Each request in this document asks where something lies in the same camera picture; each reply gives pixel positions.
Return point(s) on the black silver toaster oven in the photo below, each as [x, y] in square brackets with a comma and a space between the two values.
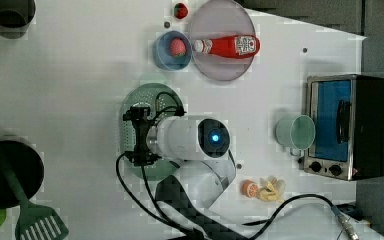
[348, 112]

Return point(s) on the red ketchup bottle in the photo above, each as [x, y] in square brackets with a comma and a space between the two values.
[233, 47]

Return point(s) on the large lilac plate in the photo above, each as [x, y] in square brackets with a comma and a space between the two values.
[216, 19]

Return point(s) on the small blue bowl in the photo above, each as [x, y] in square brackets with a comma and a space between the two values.
[161, 52]

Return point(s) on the pink strawberry in bowl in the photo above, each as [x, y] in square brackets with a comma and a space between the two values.
[177, 47]

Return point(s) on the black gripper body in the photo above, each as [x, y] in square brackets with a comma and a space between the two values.
[141, 154]

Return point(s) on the mint green plastic strainer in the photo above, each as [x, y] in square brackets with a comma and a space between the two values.
[162, 101]

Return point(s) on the dark green slotted spatula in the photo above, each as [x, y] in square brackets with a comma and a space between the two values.
[35, 222]

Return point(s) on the mint green cup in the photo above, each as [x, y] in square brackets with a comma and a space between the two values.
[296, 132]

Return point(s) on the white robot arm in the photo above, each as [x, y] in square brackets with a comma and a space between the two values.
[200, 147]

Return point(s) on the red strawberry on table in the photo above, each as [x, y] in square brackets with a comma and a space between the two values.
[180, 11]

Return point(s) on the small dark grey pot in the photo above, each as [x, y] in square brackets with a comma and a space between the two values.
[16, 13]

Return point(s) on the large black pot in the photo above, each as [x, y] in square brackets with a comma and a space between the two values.
[20, 165]

